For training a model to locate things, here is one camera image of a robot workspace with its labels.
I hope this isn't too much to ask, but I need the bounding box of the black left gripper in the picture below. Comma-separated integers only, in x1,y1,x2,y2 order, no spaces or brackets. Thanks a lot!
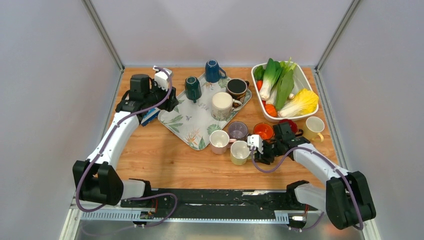
143,79,179,113

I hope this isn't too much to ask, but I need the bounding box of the red mug black handle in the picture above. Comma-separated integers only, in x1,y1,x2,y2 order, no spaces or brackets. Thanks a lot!
278,118,304,137

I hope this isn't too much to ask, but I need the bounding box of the orange mug black handle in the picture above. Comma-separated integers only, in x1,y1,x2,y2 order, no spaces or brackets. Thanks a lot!
253,122,274,140

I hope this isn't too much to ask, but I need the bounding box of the pale yellow mug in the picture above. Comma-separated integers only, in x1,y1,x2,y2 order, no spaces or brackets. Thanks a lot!
302,116,325,143

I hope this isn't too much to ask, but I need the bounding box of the lime green faceted mug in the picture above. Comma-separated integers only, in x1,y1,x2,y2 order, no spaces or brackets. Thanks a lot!
230,140,251,166

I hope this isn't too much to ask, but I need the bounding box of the purple mug black handle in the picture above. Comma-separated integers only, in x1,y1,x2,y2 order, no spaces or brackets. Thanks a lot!
227,121,249,141

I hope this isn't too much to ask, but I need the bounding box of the dark green faceted mug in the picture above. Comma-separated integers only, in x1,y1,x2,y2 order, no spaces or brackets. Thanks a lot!
184,76,202,104

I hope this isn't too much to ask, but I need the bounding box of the pink faceted mug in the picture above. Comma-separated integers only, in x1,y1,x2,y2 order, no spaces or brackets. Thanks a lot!
209,130,237,155

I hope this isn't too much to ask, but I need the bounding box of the dark blue faceted mug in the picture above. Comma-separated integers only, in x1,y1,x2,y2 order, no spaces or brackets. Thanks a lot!
205,59,227,83

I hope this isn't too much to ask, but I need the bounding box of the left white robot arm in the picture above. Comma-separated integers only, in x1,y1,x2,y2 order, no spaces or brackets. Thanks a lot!
72,68,179,213

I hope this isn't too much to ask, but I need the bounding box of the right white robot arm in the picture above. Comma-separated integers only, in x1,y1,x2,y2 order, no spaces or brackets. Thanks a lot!
247,122,377,230

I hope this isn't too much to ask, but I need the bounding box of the black floral upright mug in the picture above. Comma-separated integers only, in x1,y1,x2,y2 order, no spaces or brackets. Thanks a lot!
226,78,250,103

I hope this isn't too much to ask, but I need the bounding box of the large floral cream mug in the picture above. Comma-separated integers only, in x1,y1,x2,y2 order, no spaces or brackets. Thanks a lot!
211,92,243,121

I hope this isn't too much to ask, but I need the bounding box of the orange carrot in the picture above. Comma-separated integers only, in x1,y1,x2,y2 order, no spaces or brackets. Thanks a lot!
264,104,278,118

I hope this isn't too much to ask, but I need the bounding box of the yellow napa cabbage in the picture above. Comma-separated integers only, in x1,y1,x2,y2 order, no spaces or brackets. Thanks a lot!
277,88,320,118

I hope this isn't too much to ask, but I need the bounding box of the floral white serving tray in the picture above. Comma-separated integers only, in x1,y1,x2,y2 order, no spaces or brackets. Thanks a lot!
157,73,238,151

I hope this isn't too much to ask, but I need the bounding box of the green bok choy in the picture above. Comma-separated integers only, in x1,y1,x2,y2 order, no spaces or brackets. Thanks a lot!
254,58,298,111

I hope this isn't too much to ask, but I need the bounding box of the small red tomato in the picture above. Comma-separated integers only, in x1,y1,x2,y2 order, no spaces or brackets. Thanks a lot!
256,80,263,91

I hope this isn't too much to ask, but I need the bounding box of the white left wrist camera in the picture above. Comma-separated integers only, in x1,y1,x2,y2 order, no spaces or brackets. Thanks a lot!
152,65,169,91

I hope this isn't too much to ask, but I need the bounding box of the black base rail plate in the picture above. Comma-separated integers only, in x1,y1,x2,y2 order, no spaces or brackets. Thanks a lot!
120,188,306,220

